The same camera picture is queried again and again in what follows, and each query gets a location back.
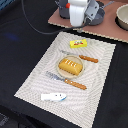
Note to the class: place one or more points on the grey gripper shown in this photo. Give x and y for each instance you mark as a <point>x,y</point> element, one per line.
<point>91,10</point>

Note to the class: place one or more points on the yellow box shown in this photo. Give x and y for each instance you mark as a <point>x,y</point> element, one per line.
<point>78,43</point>

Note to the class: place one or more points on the orange bread loaf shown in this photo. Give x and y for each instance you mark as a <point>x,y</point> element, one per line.
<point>70,66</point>

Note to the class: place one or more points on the white toy fish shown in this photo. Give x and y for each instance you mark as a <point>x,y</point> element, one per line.
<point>53,97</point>

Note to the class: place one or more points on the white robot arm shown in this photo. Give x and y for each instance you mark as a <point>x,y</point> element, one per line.
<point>82,10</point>

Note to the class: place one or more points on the grey saucepan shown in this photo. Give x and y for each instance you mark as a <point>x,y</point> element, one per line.
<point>100,15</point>

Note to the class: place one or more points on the brown stove board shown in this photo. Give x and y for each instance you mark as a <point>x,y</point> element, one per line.
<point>108,28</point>

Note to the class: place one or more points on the grey pot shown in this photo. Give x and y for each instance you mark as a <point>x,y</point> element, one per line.
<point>63,11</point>

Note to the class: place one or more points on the beige bowl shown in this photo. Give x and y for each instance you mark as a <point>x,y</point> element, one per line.
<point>122,15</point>

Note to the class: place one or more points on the beige round plate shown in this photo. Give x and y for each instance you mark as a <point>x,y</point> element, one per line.
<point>66,74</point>

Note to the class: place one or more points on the white striped placemat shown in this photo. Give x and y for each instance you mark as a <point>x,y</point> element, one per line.
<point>80,106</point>

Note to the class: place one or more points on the knife with wooden handle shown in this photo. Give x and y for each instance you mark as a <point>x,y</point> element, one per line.
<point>81,56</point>

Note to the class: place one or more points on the fork with wooden handle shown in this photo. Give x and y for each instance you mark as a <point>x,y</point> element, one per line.
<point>67,81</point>

